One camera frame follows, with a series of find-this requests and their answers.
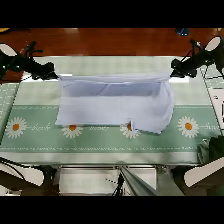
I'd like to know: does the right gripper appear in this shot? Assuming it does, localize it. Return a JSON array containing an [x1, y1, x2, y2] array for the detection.
[[169, 57, 198, 80]]

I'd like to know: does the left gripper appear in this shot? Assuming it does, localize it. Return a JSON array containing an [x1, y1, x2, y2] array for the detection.
[[32, 61, 60, 81]]

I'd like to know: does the light blue shirt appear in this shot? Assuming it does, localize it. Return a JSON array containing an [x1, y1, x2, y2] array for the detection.
[[54, 72, 176, 135]]

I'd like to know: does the dark green garment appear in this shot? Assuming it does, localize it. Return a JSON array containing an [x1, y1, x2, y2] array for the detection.
[[197, 134, 224, 165]]

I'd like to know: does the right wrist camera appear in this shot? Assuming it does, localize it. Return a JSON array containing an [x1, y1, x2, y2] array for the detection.
[[189, 38, 205, 56]]

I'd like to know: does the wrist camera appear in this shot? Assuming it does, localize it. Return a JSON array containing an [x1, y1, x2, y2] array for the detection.
[[189, 38, 205, 56], [22, 40, 44, 58]]

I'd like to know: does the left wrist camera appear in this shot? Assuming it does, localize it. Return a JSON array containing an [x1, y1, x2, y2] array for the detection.
[[22, 40, 44, 58]]

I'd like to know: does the silver frame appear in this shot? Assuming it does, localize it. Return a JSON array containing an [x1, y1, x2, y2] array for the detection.
[[54, 162, 188, 197]]

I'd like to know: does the black cable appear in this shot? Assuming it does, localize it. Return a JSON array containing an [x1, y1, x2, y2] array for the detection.
[[111, 172, 126, 197]]

